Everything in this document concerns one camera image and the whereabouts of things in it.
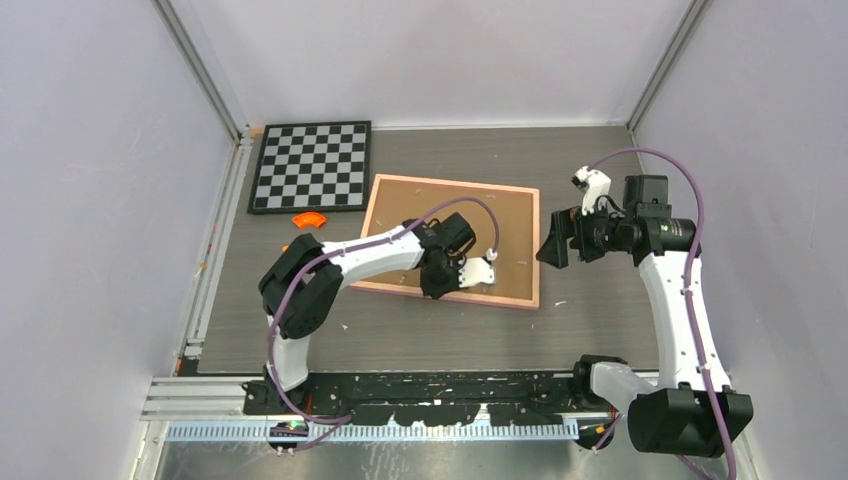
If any pink photo frame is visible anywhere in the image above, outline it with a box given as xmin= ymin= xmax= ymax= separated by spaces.
xmin=349 ymin=173 xmax=542 ymax=311

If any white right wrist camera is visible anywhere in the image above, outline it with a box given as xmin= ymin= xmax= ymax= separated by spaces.
xmin=572 ymin=166 xmax=612 ymax=216

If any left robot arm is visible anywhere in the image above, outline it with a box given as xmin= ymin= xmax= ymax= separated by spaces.
xmin=258 ymin=213 xmax=476 ymax=414

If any orange curved plastic piece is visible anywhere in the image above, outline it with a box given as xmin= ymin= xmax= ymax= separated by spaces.
xmin=292 ymin=212 xmax=327 ymax=229

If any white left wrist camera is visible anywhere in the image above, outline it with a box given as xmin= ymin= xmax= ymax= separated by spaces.
xmin=458 ymin=249 xmax=498 ymax=289

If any black white checkerboard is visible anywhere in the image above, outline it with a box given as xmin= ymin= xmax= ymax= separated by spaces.
xmin=247 ymin=120 xmax=372 ymax=215

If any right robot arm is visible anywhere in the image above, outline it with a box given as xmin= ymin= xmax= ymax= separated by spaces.
xmin=536 ymin=168 xmax=754 ymax=458

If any aluminium front rail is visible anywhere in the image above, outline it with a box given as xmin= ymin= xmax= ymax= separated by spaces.
xmin=143 ymin=375 xmax=590 ymax=419

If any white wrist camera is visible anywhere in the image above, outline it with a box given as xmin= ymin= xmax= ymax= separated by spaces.
xmin=458 ymin=249 xmax=498 ymax=289
xmin=572 ymin=166 xmax=612 ymax=216

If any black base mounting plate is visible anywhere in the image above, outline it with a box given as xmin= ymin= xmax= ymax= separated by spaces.
xmin=241 ymin=371 xmax=621 ymax=427

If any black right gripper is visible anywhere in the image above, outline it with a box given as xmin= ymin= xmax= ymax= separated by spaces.
xmin=536 ymin=197 xmax=633 ymax=268

